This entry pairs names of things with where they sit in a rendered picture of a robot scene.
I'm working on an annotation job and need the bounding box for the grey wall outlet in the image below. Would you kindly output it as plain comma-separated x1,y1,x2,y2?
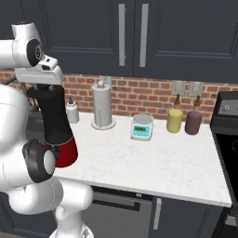
170,80,187,97
187,80,205,98
99,74,112,86

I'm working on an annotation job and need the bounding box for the dark dishwasher handle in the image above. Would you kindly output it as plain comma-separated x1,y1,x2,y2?
92,198,141,212

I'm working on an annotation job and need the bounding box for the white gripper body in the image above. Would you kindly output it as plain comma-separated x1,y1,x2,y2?
13,65,65,86

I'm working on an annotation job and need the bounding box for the black stove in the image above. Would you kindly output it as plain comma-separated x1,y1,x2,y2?
209,90,238,238

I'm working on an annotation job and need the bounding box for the dark purple bottle, brown cap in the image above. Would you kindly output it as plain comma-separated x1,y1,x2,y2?
184,95,205,136

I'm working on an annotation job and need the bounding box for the grey paper towel holder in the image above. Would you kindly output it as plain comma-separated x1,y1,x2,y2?
90,79,117,131

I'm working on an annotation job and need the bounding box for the dark grey base cupboard door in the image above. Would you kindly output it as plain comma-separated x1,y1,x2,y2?
0,192,60,238
148,196,225,238

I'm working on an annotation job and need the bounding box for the teal and white kitchen scale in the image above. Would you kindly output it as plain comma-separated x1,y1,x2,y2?
129,113,154,142

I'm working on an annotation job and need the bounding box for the yellow bottle with brown cap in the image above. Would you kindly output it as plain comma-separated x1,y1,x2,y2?
165,93,184,135

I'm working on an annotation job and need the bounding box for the grey base cupboard handle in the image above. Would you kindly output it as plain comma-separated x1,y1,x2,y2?
152,197,163,231

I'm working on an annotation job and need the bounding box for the grey dishwasher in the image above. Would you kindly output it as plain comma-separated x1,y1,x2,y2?
79,185,154,238

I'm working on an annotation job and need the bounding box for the dark grey wall cupboard door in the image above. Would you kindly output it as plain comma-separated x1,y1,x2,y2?
0,0,135,78
133,0,238,85

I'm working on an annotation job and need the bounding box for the white soap dispenser bottle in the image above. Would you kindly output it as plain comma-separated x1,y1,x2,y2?
65,97,80,125

